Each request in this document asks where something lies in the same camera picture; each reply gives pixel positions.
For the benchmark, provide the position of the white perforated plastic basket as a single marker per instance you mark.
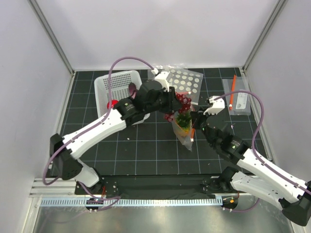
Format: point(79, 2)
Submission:
point(115, 88)

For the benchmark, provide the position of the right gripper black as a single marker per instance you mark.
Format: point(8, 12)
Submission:
point(197, 117)

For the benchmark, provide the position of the right orange zipper bag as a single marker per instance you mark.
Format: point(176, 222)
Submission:
point(239, 103)

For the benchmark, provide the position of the purple eggplant toy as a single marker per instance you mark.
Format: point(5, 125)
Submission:
point(132, 89)

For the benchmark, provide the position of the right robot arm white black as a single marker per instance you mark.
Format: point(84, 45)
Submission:
point(272, 184)

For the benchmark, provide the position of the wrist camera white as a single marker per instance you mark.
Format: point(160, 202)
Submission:
point(216, 105)
point(162, 79)

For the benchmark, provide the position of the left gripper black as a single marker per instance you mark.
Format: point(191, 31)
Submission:
point(172, 104)

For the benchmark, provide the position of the polka dot zip bag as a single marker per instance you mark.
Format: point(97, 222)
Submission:
point(184, 80)

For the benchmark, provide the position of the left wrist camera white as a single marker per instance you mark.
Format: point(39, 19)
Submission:
point(162, 79)

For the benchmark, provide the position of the left aluminium frame post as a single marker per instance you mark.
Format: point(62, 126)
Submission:
point(48, 30)

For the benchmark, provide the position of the red yellow apple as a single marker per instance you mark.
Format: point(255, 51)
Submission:
point(111, 104)

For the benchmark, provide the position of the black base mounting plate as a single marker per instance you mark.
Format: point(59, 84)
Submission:
point(165, 187)

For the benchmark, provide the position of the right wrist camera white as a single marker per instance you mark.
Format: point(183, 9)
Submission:
point(216, 105)

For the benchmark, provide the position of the red grape bunch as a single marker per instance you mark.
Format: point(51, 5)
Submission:
point(185, 103)

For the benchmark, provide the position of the right aluminium frame post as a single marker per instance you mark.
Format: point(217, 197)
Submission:
point(280, 4)

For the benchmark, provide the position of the perforated metal cable rail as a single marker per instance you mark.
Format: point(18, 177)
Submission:
point(88, 202)

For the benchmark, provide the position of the orange zipper clear bag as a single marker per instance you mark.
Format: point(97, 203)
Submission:
point(187, 140)

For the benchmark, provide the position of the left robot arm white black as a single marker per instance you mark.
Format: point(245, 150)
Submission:
point(65, 151)

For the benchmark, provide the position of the aluminium frame post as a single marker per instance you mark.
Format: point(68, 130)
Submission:
point(48, 30)
point(280, 4)

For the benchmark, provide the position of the orange toy pineapple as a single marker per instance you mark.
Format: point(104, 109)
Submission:
point(184, 123)

